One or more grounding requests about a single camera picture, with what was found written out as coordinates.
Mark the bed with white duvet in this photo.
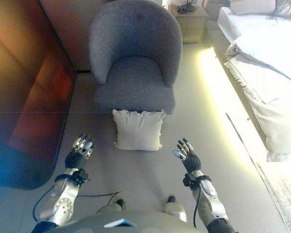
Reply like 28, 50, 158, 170
217, 0, 291, 163

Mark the glossy brown wooden cabinet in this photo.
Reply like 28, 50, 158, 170
0, 0, 78, 190

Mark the white bed pillow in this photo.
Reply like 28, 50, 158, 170
229, 0, 277, 16

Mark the silver robot left leg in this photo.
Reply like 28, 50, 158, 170
96, 199, 126, 215

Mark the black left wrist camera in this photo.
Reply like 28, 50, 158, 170
74, 169, 91, 188

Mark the black left wrist camera cable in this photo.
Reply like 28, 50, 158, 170
76, 190, 122, 207

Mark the grey fabric armchair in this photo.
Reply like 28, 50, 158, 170
88, 0, 184, 116

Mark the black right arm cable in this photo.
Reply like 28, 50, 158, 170
193, 186, 202, 229

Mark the white fringed cushion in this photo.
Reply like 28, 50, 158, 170
112, 109, 167, 151

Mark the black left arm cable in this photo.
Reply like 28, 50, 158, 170
33, 183, 57, 222

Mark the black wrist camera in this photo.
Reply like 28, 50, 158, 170
74, 169, 91, 188
183, 173, 197, 188

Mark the grey patterned rug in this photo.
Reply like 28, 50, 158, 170
256, 161, 291, 233

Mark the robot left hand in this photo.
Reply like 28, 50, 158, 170
65, 132, 95, 171

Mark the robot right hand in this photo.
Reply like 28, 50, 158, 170
172, 138, 202, 174

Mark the light wooden nightstand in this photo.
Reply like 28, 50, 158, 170
171, 3, 209, 44

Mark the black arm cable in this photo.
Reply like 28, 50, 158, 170
33, 183, 57, 222
193, 186, 202, 229

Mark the black cable bundle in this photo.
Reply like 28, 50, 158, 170
176, 0, 197, 15

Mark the grey robot torso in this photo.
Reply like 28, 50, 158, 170
31, 210, 205, 233

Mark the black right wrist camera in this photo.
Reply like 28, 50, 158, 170
183, 173, 197, 188

